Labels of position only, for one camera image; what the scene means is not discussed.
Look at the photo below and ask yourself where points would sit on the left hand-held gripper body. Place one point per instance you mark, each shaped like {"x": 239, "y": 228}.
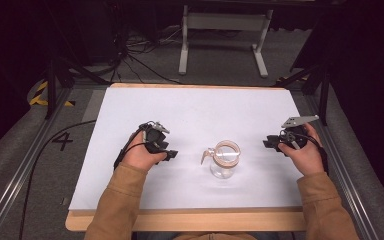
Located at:
{"x": 154, "y": 136}

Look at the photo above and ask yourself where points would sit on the white metal stand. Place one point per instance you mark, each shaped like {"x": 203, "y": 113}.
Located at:
{"x": 225, "y": 21}

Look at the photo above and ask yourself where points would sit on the person's left hand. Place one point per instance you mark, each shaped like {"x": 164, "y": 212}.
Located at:
{"x": 140, "y": 155}

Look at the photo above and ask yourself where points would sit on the white table mat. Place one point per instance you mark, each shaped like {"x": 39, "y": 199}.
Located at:
{"x": 196, "y": 110}

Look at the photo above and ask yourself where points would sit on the yellow black hazard tape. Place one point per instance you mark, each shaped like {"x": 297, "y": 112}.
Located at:
{"x": 40, "y": 98}

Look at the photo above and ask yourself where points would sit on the person's right hand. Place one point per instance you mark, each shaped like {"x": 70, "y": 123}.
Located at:
{"x": 308, "y": 158}

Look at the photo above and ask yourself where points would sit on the black tripod stand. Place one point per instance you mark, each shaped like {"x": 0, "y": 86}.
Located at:
{"x": 323, "y": 90}
{"x": 51, "y": 86}

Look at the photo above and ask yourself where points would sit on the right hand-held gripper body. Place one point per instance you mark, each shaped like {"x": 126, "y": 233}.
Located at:
{"x": 296, "y": 135}

